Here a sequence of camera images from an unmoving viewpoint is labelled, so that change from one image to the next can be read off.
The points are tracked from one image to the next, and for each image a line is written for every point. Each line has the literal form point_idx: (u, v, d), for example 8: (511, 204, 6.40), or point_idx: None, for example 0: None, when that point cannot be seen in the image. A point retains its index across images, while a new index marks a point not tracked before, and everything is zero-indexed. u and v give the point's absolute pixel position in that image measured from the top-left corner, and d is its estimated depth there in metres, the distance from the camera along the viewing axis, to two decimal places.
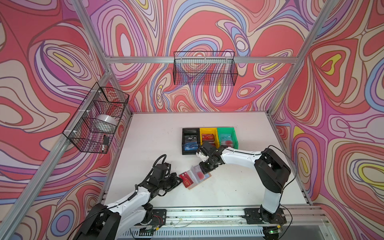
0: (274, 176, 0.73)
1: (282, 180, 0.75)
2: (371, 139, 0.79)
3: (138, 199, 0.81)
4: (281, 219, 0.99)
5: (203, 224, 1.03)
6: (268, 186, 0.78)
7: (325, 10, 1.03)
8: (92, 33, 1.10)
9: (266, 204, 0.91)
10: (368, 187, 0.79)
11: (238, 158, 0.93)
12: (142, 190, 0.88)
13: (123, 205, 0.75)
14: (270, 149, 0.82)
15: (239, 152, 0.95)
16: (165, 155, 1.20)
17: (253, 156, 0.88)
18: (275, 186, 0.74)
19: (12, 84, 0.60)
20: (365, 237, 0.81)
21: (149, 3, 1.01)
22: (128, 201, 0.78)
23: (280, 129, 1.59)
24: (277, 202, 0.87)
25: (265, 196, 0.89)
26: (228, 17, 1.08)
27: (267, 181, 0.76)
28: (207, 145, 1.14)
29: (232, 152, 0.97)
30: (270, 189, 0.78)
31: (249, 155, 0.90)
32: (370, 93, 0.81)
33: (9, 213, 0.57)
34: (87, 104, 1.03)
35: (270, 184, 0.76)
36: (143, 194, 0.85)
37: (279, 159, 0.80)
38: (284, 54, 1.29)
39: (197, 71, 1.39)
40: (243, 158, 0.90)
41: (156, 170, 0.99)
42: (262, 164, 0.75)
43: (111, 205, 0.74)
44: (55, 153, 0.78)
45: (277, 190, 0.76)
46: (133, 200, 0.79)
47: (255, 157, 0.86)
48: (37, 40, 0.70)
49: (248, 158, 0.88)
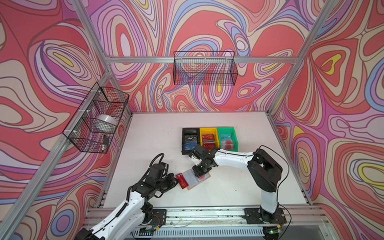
0: (267, 176, 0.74)
1: (275, 179, 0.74)
2: (371, 139, 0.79)
3: (128, 211, 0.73)
4: (281, 219, 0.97)
5: (203, 224, 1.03)
6: (262, 186, 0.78)
7: (325, 10, 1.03)
8: (92, 33, 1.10)
9: (266, 204, 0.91)
10: (368, 187, 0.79)
11: (232, 160, 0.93)
12: (134, 196, 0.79)
13: (110, 225, 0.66)
14: (262, 150, 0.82)
15: (232, 155, 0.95)
16: (163, 153, 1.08)
17: (246, 157, 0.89)
18: (268, 185, 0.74)
19: (12, 84, 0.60)
20: (365, 237, 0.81)
21: (149, 3, 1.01)
22: (117, 218, 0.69)
23: (279, 129, 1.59)
24: (275, 202, 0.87)
25: (263, 197, 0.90)
26: (228, 17, 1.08)
27: (260, 182, 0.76)
28: (199, 148, 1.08)
29: (224, 155, 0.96)
30: (264, 189, 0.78)
31: (242, 157, 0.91)
32: (370, 93, 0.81)
33: (9, 213, 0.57)
34: (87, 103, 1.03)
35: (264, 183, 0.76)
36: (136, 203, 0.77)
37: (271, 158, 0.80)
38: (284, 54, 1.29)
39: (197, 71, 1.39)
40: (237, 161, 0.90)
41: (153, 170, 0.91)
42: (255, 166, 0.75)
43: (96, 228, 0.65)
44: (55, 153, 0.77)
45: (270, 189, 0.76)
46: (122, 214, 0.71)
47: (248, 159, 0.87)
48: (37, 40, 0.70)
49: (242, 160, 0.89)
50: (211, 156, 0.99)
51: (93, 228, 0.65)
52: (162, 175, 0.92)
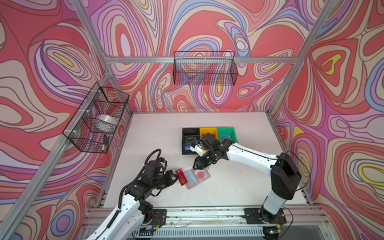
0: (288, 184, 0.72)
1: (294, 187, 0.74)
2: (371, 139, 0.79)
3: (119, 219, 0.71)
4: (281, 219, 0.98)
5: (203, 224, 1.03)
6: (278, 192, 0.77)
7: (325, 10, 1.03)
8: (92, 33, 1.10)
9: (268, 205, 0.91)
10: (368, 187, 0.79)
11: (249, 159, 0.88)
12: (127, 201, 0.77)
13: (101, 238, 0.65)
14: (287, 154, 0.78)
15: (249, 153, 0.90)
16: (160, 150, 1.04)
17: (268, 160, 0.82)
18: (286, 192, 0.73)
19: (12, 84, 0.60)
20: (365, 237, 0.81)
21: (149, 3, 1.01)
22: (108, 229, 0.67)
23: (279, 129, 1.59)
24: (280, 205, 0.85)
25: (269, 198, 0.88)
26: (228, 17, 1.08)
27: (277, 188, 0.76)
28: (210, 138, 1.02)
29: (241, 151, 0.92)
30: (279, 195, 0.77)
31: (263, 158, 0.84)
32: (370, 93, 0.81)
33: (9, 213, 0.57)
34: (87, 103, 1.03)
35: (281, 190, 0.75)
36: (128, 209, 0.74)
37: (294, 166, 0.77)
38: (284, 54, 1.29)
39: (197, 71, 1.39)
40: (256, 161, 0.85)
41: (148, 167, 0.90)
42: (279, 171, 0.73)
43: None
44: (55, 153, 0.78)
45: (287, 197, 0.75)
46: (114, 224, 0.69)
47: (270, 163, 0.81)
48: (37, 40, 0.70)
49: (262, 162, 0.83)
50: (223, 148, 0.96)
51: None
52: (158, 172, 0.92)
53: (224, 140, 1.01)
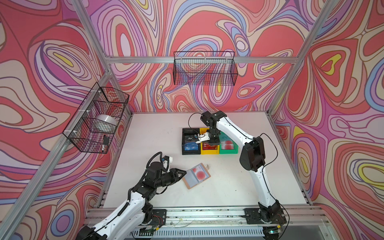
0: (252, 159, 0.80)
1: (257, 162, 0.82)
2: (371, 139, 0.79)
3: (128, 211, 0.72)
4: (281, 220, 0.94)
5: (202, 224, 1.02)
6: (242, 163, 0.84)
7: (325, 10, 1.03)
8: (92, 33, 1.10)
9: (260, 196, 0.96)
10: (368, 187, 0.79)
11: (231, 133, 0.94)
12: (135, 197, 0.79)
13: (112, 224, 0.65)
14: (261, 138, 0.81)
15: (234, 127, 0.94)
16: (160, 153, 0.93)
17: (245, 137, 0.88)
18: (248, 164, 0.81)
19: (12, 84, 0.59)
20: (365, 236, 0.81)
21: (149, 3, 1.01)
22: (118, 217, 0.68)
23: (280, 129, 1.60)
24: (267, 194, 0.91)
25: (256, 187, 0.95)
26: (228, 17, 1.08)
27: (243, 160, 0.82)
28: (207, 113, 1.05)
29: (228, 124, 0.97)
30: (243, 166, 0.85)
31: (242, 135, 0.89)
32: (370, 93, 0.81)
33: (9, 214, 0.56)
34: (87, 104, 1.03)
35: (245, 162, 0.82)
36: (137, 203, 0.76)
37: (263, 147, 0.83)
38: (284, 54, 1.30)
39: (196, 71, 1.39)
40: (236, 136, 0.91)
41: (149, 171, 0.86)
42: (249, 148, 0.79)
43: (99, 226, 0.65)
44: (55, 153, 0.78)
45: (247, 167, 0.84)
46: (124, 213, 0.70)
47: (246, 140, 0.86)
48: (37, 40, 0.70)
49: (240, 138, 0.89)
50: (215, 118, 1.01)
51: (95, 226, 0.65)
52: (160, 174, 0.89)
53: (218, 112, 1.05)
